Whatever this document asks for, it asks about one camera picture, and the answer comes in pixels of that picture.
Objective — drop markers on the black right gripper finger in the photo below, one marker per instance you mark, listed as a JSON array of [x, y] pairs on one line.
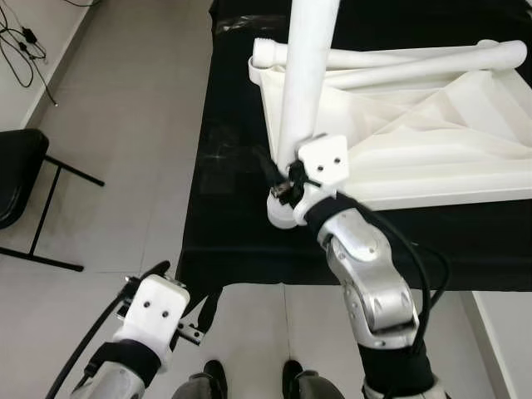
[[269, 170]]

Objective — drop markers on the grey robot right leg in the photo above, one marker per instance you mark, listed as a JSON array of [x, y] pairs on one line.
[[293, 378]]

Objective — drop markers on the white plastic table top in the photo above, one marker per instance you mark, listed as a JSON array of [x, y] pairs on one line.
[[432, 141]]

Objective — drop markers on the grey robot leg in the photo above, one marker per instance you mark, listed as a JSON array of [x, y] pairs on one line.
[[214, 378], [293, 378]]

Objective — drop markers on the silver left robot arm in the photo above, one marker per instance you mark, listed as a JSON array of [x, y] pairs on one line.
[[120, 366]]

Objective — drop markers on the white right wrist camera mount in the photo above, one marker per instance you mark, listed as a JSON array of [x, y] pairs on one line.
[[324, 162]]

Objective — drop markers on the black table cloth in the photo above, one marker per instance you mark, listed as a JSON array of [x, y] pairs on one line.
[[241, 233]]

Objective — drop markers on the grey robot left leg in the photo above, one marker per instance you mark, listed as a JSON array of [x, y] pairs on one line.
[[214, 378]]

